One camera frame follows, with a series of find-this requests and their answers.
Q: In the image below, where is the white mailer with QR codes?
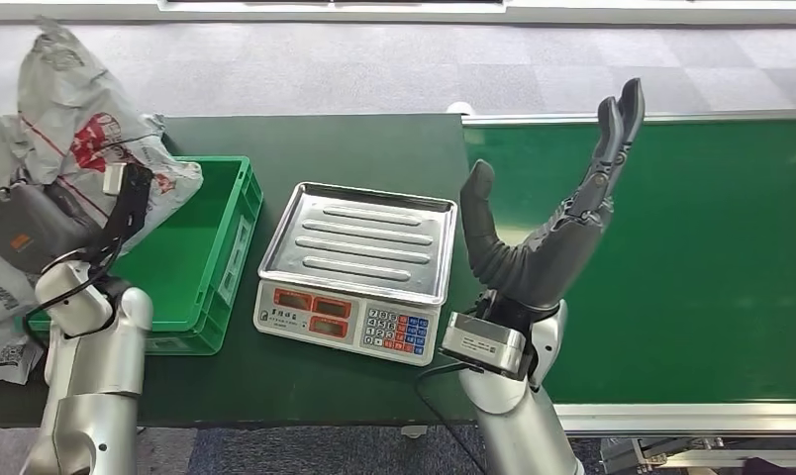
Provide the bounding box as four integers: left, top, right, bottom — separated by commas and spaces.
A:
0, 331, 46, 387

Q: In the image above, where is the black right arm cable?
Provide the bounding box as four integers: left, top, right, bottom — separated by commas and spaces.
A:
413, 361, 490, 475

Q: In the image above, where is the electronic scale with steel tray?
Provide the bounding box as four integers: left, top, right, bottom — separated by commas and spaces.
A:
251, 181, 459, 368

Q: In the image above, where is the white mailer with red print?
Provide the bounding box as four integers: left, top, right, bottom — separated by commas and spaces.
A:
0, 237, 43, 336

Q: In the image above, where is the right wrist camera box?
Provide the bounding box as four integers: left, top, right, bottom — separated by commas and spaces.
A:
440, 312, 529, 382

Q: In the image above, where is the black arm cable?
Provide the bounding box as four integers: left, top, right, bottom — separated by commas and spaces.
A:
22, 238, 122, 343
413, 361, 490, 475

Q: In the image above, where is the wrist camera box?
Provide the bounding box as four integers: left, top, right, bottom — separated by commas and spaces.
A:
100, 161, 154, 258
440, 312, 529, 382

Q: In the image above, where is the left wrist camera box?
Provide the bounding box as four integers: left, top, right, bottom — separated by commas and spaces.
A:
100, 161, 154, 258

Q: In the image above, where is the green plastic crate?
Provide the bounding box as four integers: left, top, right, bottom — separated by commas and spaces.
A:
26, 154, 265, 357

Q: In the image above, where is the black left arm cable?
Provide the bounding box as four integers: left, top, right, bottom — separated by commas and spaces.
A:
22, 238, 122, 343

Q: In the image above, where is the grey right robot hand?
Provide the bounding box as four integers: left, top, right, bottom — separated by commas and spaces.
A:
459, 77, 647, 314

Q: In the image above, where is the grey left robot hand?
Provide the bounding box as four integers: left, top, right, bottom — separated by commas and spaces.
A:
0, 182, 105, 275

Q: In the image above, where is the green conveyor belt machine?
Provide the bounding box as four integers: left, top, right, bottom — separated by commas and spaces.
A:
461, 109, 796, 475

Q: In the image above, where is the grey plastic mailer package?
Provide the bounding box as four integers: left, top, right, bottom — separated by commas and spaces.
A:
16, 15, 205, 258

